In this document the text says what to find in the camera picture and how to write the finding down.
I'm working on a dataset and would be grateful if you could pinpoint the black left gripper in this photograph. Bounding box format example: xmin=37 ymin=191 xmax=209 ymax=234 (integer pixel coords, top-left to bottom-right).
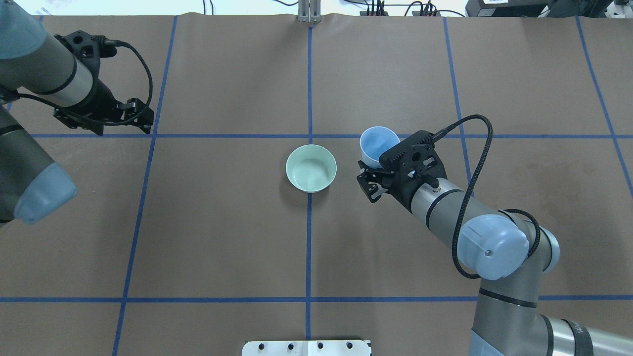
xmin=53 ymin=82 xmax=154 ymax=136

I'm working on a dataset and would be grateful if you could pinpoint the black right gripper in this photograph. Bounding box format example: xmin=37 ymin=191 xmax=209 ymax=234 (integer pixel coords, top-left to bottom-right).
xmin=357 ymin=162 xmax=421 ymax=213

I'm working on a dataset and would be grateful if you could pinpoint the light blue plastic cup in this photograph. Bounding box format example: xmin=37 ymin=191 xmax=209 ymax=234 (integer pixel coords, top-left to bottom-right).
xmin=360 ymin=126 xmax=400 ymax=168

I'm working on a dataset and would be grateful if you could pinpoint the green ceramic bowl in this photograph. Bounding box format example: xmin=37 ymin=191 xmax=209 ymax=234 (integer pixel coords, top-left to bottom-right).
xmin=285 ymin=144 xmax=338 ymax=193

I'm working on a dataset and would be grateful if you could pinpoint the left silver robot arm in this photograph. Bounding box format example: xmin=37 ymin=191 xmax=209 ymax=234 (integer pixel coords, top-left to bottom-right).
xmin=0 ymin=0 xmax=154 ymax=225

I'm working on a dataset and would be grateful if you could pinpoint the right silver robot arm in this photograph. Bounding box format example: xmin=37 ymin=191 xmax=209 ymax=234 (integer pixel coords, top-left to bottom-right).
xmin=457 ymin=200 xmax=632 ymax=356

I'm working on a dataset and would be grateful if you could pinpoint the brown paper table cover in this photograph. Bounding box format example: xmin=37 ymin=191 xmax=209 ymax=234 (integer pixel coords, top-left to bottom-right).
xmin=1 ymin=13 xmax=632 ymax=356

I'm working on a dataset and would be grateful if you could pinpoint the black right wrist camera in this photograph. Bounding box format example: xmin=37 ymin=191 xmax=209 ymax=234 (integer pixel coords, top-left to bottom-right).
xmin=379 ymin=130 xmax=446 ymax=190

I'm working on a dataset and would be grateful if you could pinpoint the black left camera cable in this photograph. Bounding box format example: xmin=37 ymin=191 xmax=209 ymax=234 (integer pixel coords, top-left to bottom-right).
xmin=0 ymin=40 xmax=154 ymax=127

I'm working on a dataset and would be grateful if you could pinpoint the aluminium frame post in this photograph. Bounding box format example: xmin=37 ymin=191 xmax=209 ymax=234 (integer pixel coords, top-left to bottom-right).
xmin=297 ymin=0 xmax=322 ymax=24

